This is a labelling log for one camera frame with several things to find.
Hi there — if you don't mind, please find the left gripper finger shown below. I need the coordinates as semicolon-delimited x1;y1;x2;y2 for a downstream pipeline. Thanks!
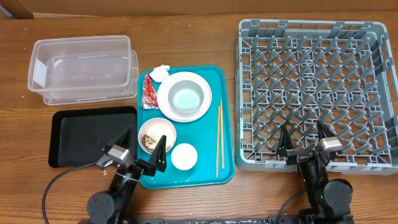
148;135;167;173
105;124;134;149

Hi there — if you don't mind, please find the crumpled white napkin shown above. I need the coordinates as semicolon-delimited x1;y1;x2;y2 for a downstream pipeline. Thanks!
149;65;170;83

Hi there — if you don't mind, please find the grey dishwasher rack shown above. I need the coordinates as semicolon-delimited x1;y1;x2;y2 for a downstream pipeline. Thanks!
235;19;397;175

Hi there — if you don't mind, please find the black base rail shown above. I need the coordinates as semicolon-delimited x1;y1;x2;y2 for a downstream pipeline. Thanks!
77;215;354;224

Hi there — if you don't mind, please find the teal serving tray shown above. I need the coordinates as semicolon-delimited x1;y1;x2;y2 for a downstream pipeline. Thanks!
137;65;235;189

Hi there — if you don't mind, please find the red foil snack wrapper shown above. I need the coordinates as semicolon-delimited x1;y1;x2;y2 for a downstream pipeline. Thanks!
142;72;159;110

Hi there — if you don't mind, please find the small bowl with food scraps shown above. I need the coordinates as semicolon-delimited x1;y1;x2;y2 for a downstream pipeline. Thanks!
138;118;177;154

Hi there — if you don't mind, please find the pink round plate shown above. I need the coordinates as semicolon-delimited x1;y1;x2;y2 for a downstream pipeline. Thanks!
157;72;212;123

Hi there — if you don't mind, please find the clear plastic storage bin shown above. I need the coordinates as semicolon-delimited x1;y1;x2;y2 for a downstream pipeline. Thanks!
27;35;139;106

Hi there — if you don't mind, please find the white paper cup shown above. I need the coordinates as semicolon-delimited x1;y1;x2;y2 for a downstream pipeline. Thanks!
171;143;198;170

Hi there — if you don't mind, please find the white round bowl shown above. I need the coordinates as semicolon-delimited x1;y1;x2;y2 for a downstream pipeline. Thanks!
168;80;204;114

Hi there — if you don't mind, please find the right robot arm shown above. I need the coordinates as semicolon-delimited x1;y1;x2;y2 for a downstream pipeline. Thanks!
275;120;354;223

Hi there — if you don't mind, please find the black rectangular tray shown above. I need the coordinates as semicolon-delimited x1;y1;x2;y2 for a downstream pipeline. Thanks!
48;106;137;168

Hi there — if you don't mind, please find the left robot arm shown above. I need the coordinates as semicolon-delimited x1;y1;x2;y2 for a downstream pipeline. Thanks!
87;125;167;223

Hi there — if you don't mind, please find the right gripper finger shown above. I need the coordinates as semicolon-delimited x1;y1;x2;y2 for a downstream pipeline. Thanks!
276;124;294;156
317;120;335;140

